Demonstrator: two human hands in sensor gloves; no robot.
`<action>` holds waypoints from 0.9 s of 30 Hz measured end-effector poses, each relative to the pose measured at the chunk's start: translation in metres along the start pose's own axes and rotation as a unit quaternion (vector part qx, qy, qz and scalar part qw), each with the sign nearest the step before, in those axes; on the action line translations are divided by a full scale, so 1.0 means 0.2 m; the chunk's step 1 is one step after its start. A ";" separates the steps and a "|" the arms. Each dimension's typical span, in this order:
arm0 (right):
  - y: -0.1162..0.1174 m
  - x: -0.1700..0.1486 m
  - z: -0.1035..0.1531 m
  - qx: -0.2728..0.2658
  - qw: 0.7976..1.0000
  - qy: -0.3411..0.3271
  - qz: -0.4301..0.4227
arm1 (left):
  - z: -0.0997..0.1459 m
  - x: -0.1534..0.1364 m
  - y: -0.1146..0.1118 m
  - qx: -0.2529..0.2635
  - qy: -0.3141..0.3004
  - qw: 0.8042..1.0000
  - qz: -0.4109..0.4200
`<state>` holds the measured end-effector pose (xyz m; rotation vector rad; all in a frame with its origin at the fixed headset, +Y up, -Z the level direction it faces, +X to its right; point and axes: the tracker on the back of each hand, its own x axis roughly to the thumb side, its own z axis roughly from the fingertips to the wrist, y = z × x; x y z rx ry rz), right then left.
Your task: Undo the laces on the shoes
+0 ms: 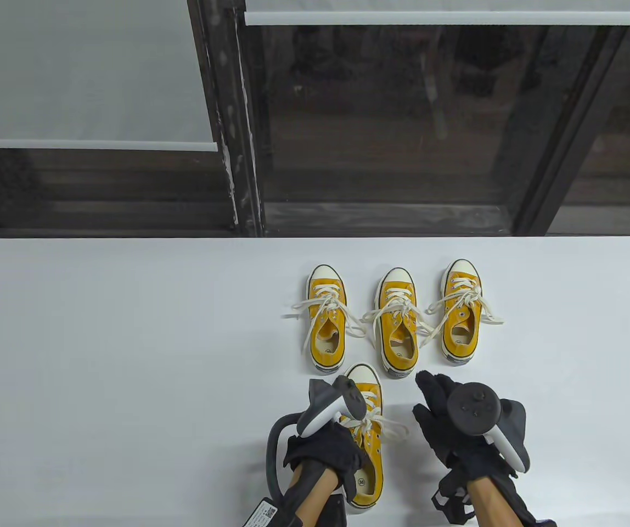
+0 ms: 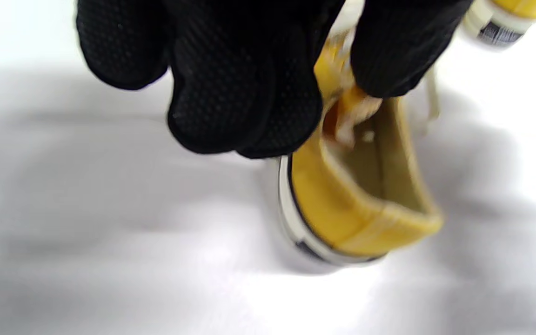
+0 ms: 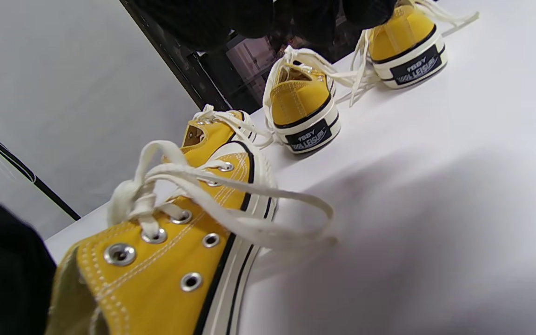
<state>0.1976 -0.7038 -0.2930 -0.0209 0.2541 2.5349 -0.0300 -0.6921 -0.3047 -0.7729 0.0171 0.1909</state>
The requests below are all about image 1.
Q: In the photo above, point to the person's right forearm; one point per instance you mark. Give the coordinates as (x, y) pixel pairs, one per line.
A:
(488, 505)

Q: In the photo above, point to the person's right hand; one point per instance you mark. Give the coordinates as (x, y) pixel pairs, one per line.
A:
(441, 428)

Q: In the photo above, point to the dark window frame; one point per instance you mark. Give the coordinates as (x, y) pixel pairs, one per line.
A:
(238, 137)

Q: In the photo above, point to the yellow canvas shoe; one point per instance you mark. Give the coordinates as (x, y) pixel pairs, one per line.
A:
(460, 337)
(400, 351)
(327, 346)
(370, 455)

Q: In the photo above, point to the person's left hand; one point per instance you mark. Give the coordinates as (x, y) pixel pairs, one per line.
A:
(326, 450)

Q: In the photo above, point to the black power box white label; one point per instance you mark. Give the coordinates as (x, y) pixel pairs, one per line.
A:
(263, 516)

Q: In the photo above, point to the white roller blind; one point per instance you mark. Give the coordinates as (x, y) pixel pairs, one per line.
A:
(430, 16)
(73, 71)

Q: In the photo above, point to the person's left forearm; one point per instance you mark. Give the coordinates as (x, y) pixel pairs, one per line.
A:
(315, 499)

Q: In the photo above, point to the white grey tracking controller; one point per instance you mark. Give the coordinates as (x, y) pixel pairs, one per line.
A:
(326, 411)
(471, 409)

